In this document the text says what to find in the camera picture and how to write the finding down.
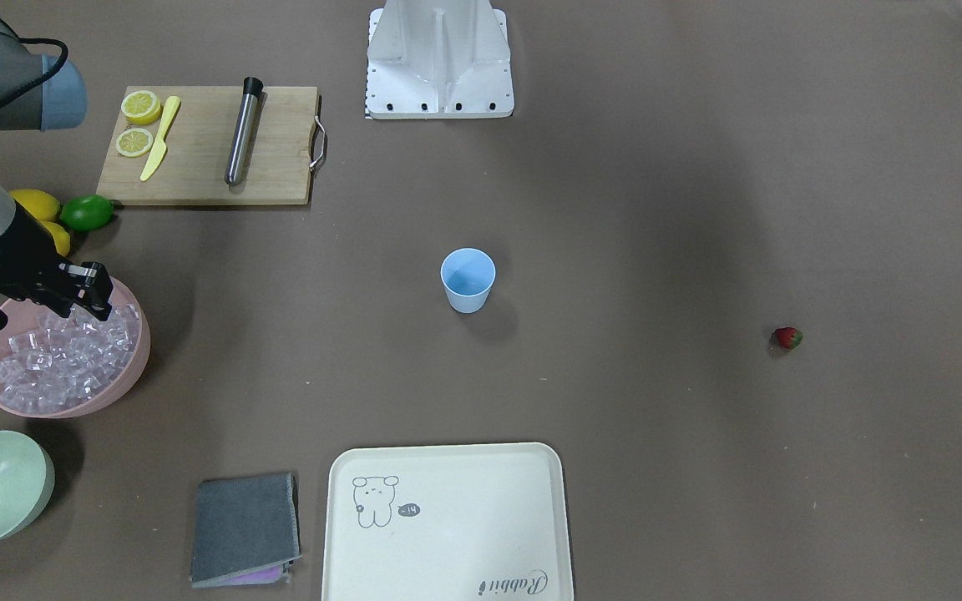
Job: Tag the pile of ice cubes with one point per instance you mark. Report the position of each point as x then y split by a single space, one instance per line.
63 359

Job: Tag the yellow plastic knife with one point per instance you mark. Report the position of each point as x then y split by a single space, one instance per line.
159 147

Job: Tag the lemon half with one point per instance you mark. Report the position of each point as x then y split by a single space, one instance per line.
134 142
141 107

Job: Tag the lemon half far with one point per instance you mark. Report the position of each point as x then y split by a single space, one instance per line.
141 107

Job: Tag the pink bowl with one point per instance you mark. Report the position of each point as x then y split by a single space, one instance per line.
72 359

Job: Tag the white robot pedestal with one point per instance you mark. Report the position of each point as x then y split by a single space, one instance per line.
438 60

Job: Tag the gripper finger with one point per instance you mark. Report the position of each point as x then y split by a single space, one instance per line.
93 288

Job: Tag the light blue plastic cup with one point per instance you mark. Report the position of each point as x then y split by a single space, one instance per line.
467 276

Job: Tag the green lime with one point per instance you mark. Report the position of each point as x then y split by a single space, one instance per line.
86 213

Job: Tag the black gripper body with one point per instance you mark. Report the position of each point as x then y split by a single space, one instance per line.
20 253

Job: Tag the lemon half near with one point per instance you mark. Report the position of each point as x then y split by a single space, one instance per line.
134 142

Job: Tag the whole yellow lemon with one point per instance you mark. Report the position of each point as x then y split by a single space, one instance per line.
39 204

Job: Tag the wooden cutting board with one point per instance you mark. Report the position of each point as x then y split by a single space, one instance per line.
285 148

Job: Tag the red strawberry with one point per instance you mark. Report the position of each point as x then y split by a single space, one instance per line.
787 338

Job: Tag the cream rabbit tray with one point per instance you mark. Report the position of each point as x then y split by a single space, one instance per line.
450 522

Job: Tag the grey folded cloth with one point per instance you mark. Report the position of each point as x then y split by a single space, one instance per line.
245 531

